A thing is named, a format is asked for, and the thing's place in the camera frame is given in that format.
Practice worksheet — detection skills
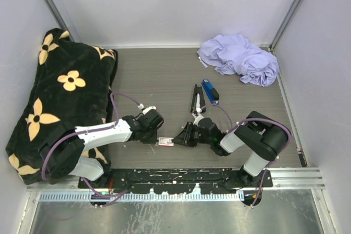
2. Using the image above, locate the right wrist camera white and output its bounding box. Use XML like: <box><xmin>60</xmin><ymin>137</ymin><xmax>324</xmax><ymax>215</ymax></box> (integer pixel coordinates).
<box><xmin>192</xmin><ymin>108</ymin><xmax>204</xmax><ymax>126</ymax></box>

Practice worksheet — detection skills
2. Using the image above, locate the blue stapler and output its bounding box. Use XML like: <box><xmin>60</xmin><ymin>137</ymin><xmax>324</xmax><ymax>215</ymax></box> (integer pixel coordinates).
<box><xmin>201</xmin><ymin>79</ymin><xmax>219</xmax><ymax>105</ymax></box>

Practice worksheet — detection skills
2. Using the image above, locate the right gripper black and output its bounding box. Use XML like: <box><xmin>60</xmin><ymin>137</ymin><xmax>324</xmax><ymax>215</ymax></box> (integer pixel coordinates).
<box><xmin>172</xmin><ymin>121</ymin><xmax>213</xmax><ymax>147</ymax></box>

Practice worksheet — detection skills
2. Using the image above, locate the red white staple box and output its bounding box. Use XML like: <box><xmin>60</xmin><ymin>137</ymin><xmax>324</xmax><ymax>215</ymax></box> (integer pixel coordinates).
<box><xmin>158</xmin><ymin>137</ymin><xmax>174</xmax><ymax>147</ymax></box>

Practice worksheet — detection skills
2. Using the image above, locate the black floral blanket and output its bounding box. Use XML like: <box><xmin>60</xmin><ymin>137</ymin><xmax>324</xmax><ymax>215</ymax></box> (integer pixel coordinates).
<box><xmin>5</xmin><ymin>28</ymin><xmax>118</xmax><ymax>185</ymax></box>

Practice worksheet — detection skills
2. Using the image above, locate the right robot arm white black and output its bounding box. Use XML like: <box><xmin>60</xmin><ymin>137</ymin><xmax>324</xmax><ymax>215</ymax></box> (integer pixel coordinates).
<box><xmin>172</xmin><ymin>111</ymin><xmax>292</xmax><ymax>187</ymax></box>

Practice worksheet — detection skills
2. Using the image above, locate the white cable duct strip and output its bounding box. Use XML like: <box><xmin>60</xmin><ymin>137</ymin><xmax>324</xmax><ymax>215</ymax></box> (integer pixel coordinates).
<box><xmin>38</xmin><ymin>191</ymin><xmax>244</xmax><ymax>203</ymax></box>

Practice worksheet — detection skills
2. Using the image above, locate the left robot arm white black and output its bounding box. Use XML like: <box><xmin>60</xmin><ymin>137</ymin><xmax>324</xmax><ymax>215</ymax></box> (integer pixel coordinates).
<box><xmin>38</xmin><ymin>106</ymin><xmax>164</xmax><ymax>188</ymax></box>

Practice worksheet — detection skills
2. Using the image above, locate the black open stapler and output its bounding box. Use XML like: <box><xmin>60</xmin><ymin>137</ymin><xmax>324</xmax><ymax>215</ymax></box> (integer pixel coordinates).
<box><xmin>190</xmin><ymin>84</ymin><xmax>206</xmax><ymax>113</ymax></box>

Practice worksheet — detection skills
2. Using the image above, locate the lavender crumpled cloth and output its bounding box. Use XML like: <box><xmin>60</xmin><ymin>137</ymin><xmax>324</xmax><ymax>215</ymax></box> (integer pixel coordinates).
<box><xmin>197</xmin><ymin>34</ymin><xmax>279</xmax><ymax>87</ymax></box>

